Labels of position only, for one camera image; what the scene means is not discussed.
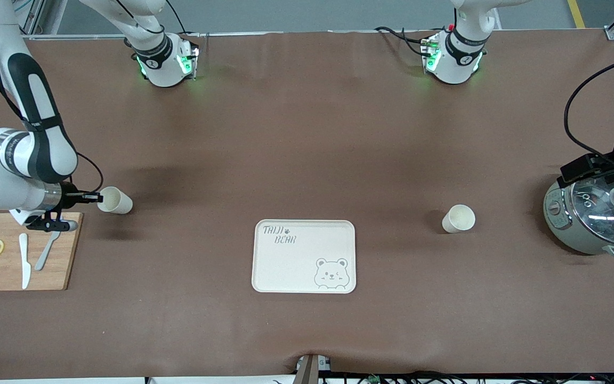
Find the white plastic knife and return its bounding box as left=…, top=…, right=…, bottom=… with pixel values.
left=18, top=233, right=31, bottom=290

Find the cream bear print tray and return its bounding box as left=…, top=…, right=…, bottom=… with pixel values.
left=252, top=219, right=357, bottom=294

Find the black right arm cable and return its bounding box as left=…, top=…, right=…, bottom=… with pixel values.
left=0, top=0, right=104, bottom=195

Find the metal table clamp bracket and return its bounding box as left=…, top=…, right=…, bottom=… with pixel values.
left=295, top=354, right=332, bottom=384

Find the cream paper cup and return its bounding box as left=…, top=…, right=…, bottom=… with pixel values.
left=442, top=204, right=476, bottom=234
left=97, top=186, right=133, bottom=215

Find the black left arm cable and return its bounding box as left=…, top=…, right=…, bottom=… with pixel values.
left=564, top=49, right=614, bottom=158

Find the grey plastic knife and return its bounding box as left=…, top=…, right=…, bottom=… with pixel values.
left=34, top=230, right=61, bottom=272

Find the bamboo cutting board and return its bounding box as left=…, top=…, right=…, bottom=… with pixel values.
left=0, top=212, right=84, bottom=292

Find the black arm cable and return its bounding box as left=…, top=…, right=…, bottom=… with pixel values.
left=0, top=0, right=104, bottom=195
left=564, top=49, right=614, bottom=158

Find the black base cable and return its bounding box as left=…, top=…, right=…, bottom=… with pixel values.
left=374, top=26, right=429, bottom=57

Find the grey cooking pot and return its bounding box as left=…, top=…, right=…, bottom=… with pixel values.
left=543, top=176, right=614, bottom=262

